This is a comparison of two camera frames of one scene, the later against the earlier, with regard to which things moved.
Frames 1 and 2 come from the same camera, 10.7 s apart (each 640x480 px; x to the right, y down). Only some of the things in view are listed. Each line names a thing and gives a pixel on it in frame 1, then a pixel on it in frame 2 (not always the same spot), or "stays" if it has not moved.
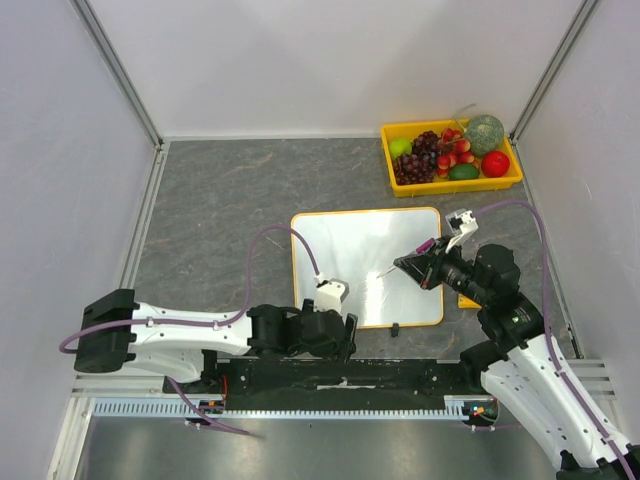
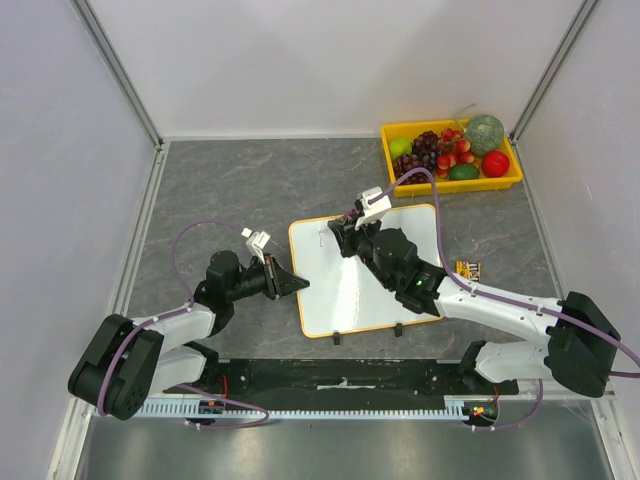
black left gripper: [340, 351] -> [279, 282]
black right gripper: [426, 266] -> [351, 238]
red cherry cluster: [452, 150] stays
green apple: [400, 146] stays
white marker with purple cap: [422, 248] -> [351, 212]
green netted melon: [485, 132] stays
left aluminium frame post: [117, 69] stays
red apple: [495, 164] stays
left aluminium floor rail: [127, 275] stays
